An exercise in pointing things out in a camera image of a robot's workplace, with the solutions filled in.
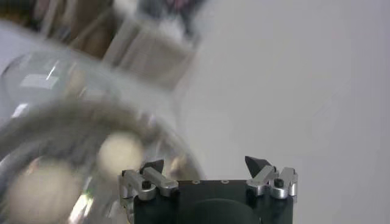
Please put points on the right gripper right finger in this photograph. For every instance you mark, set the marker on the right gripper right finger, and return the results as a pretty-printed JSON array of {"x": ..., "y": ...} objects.
[{"x": 262, "y": 179}]

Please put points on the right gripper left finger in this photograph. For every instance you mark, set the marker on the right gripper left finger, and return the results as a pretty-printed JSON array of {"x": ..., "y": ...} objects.
[{"x": 158, "y": 181}]

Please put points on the white steamed baozi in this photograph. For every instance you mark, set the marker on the white steamed baozi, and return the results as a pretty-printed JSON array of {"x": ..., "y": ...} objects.
[
  {"x": 42, "y": 194},
  {"x": 120, "y": 153}
]

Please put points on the steel steamer pot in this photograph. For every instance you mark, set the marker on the steel steamer pot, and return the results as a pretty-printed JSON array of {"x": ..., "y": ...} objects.
[{"x": 70, "y": 128}]

